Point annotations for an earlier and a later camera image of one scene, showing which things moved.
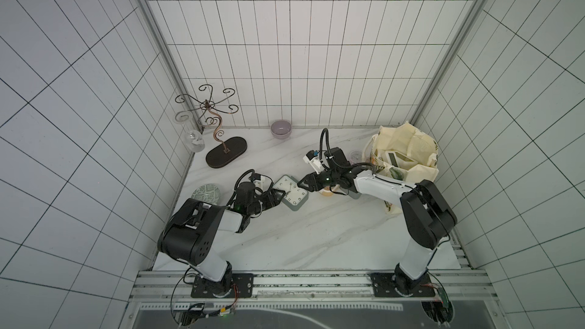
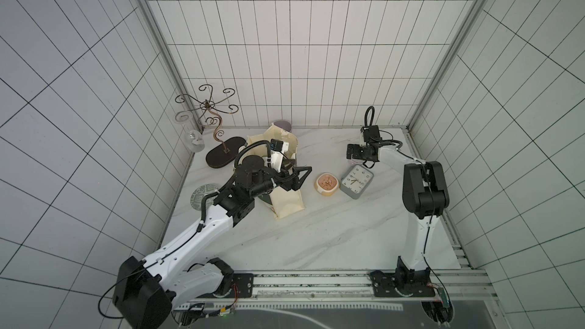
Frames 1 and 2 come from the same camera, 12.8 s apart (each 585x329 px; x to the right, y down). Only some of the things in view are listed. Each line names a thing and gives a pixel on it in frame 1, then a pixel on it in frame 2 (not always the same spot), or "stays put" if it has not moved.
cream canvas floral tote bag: [403, 153] -> [281, 201]
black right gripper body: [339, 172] -> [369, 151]
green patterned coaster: [207, 193] stays put
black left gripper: [274, 202] -> [295, 183]
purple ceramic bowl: [281, 129] stays put
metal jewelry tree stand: [212, 112] stays put
